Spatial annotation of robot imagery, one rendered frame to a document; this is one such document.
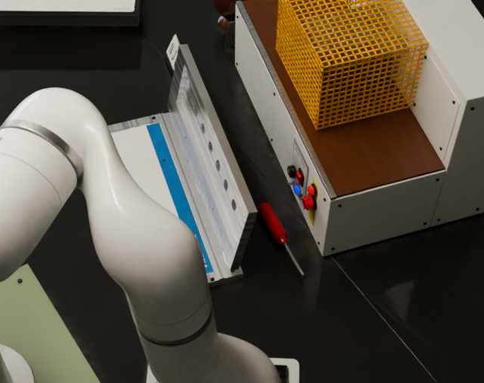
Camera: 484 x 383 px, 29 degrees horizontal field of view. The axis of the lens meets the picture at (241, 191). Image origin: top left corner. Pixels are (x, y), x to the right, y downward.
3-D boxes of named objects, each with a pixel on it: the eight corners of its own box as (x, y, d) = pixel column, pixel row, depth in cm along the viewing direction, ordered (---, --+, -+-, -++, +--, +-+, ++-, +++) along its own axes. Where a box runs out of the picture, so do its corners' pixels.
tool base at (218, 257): (86, 137, 204) (84, 126, 201) (179, 115, 208) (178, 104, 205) (138, 308, 179) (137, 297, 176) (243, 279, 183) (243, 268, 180)
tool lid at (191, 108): (178, 44, 191) (187, 43, 192) (166, 110, 205) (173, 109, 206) (248, 213, 166) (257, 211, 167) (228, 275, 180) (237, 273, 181)
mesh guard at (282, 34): (275, 49, 191) (279, -16, 178) (368, 27, 195) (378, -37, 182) (316, 130, 178) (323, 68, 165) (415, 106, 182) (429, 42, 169)
